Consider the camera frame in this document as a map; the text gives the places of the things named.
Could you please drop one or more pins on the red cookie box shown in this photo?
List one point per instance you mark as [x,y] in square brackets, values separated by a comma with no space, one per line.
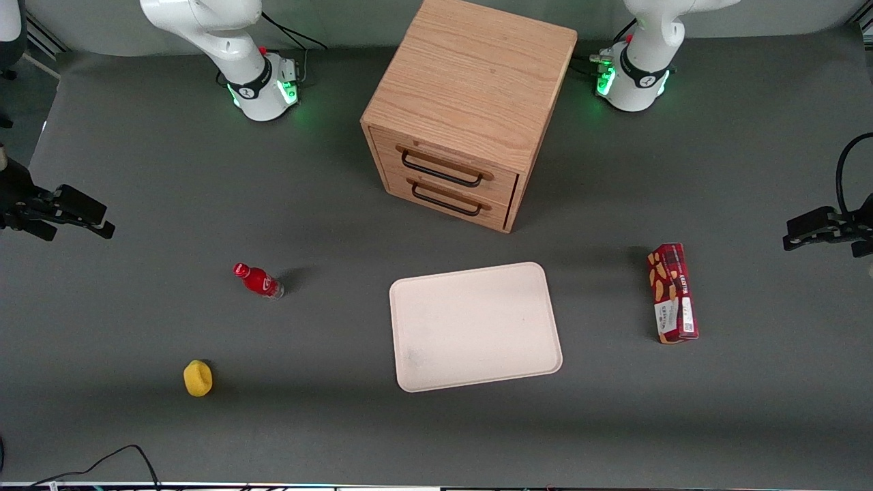
[672,293]

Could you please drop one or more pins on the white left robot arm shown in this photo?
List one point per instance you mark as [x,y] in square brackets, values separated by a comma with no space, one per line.
[648,41]

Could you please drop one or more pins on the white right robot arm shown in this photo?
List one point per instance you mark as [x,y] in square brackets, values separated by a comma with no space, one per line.
[218,34]

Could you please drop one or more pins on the cream plastic tray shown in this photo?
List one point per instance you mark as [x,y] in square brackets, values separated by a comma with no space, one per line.
[474,327]

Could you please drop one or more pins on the wooden drawer front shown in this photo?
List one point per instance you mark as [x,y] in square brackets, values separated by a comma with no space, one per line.
[399,183]
[505,184]

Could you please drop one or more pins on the oak wooden drawer cabinet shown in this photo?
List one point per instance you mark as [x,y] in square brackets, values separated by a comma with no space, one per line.
[470,75]

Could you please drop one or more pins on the small red soda bottle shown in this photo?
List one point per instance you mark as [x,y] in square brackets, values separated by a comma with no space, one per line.
[258,281]

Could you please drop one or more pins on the yellow sponge toy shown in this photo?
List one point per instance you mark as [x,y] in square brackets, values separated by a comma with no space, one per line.
[198,379]

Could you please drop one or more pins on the black right wrist mount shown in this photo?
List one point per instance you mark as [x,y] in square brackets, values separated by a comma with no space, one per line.
[15,191]

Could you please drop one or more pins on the black wrist mount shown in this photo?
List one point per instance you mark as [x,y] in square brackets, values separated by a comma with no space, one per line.
[863,221]
[15,191]

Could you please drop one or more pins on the black left wrist mount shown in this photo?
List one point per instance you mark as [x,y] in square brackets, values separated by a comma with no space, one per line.
[863,221]

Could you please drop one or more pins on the aluminium frame rail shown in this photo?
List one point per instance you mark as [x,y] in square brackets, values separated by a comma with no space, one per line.
[44,37]

